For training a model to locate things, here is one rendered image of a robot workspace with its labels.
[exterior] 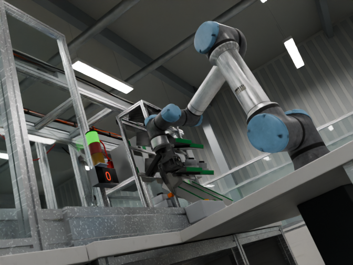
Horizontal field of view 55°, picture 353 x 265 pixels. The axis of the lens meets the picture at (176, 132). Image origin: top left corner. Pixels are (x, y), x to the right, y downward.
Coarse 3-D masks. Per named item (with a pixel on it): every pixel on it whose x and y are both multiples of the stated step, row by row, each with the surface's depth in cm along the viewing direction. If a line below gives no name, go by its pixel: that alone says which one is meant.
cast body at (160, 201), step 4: (160, 192) 144; (160, 196) 142; (164, 196) 143; (156, 200) 143; (160, 200) 142; (164, 200) 141; (168, 200) 142; (156, 204) 143; (160, 204) 141; (164, 204) 140; (168, 204) 140
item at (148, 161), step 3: (147, 159) 180; (150, 159) 179; (147, 162) 180; (150, 162) 179; (147, 165) 180; (183, 165) 181; (147, 168) 180; (183, 168) 165; (186, 168) 164; (189, 168) 165; (192, 168) 167; (195, 168) 169; (198, 168) 171; (201, 168) 173; (159, 171) 174; (180, 171) 166; (183, 171) 165; (186, 171) 163; (189, 171) 165; (192, 171) 167; (195, 171) 169; (198, 171) 171; (201, 171) 173
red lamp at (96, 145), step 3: (96, 141) 142; (90, 144) 141; (93, 144) 141; (96, 144) 141; (99, 144) 142; (90, 147) 140; (93, 147) 140; (96, 147) 140; (99, 147) 141; (90, 150) 140; (93, 150) 140; (96, 150) 139; (99, 150) 140; (90, 153) 140; (93, 153) 139
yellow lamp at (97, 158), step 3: (96, 153) 139; (99, 153) 139; (102, 153) 141; (93, 156) 139; (96, 156) 138; (99, 156) 139; (102, 156) 140; (93, 159) 138; (96, 159) 138; (99, 159) 138; (102, 159) 139; (93, 162) 138; (96, 162) 137; (99, 162) 137; (102, 162) 138; (105, 162) 140; (93, 165) 139
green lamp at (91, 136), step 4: (88, 132) 143; (92, 132) 143; (96, 132) 144; (88, 136) 142; (92, 136) 142; (96, 136) 143; (88, 140) 142; (92, 140) 141; (96, 140) 142; (88, 144) 142
